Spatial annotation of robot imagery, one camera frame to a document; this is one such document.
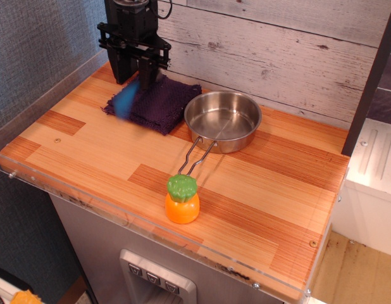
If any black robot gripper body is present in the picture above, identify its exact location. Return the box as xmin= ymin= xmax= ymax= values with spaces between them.
xmin=97 ymin=1 xmax=171 ymax=68

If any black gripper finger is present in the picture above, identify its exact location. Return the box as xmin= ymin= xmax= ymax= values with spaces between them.
xmin=107 ymin=46 xmax=139 ymax=84
xmin=139 ymin=58 xmax=158 ymax=90

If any blue-handled metal spoon spatula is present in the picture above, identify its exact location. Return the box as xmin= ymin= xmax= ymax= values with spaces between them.
xmin=113 ymin=80 xmax=140 ymax=120

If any folded purple cloth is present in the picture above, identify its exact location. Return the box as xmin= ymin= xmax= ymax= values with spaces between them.
xmin=102 ymin=75 xmax=202 ymax=136

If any stainless steel pan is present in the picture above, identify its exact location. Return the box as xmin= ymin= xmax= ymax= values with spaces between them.
xmin=178 ymin=91 xmax=262 ymax=175

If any clear acrylic table guard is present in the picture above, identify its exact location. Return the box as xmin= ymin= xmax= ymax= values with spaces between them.
xmin=0 ymin=53 xmax=349 ymax=303

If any orange toy carrot green top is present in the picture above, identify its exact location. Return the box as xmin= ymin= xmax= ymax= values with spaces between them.
xmin=165 ymin=174 xmax=200 ymax=224

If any silver toy fridge cabinet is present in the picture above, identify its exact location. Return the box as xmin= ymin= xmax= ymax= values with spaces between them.
xmin=50 ymin=195 xmax=279 ymax=303

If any water dispenser button panel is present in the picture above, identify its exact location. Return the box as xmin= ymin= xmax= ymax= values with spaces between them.
xmin=120 ymin=249 xmax=197 ymax=303

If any yellow toy object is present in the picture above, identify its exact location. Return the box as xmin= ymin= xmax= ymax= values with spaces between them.
xmin=10 ymin=290 xmax=42 ymax=304

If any white toy sink unit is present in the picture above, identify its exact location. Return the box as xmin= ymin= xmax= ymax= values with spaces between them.
xmin=331 ymin=119 xmax=391 ymax=255

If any dark brown vertical post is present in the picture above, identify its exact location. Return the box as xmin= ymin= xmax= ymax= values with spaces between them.
xmin=342 ymin=13 xmax=391 ymax=156

